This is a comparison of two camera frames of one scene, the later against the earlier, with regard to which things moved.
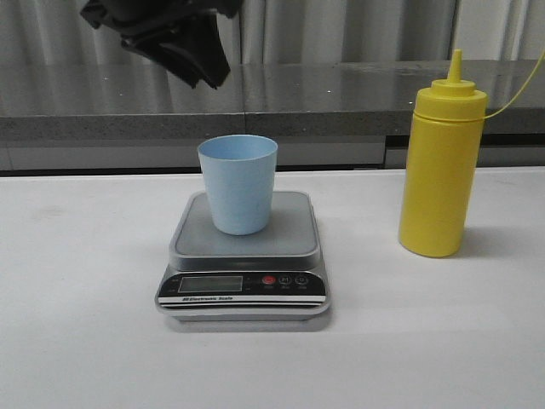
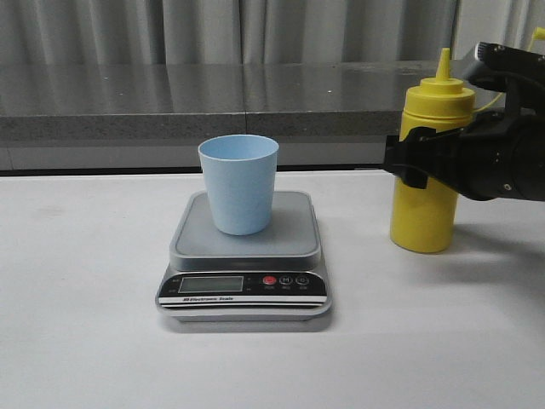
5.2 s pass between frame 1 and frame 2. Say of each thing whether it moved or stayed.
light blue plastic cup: stayed
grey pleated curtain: stayed
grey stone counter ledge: stayed
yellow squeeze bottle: moved
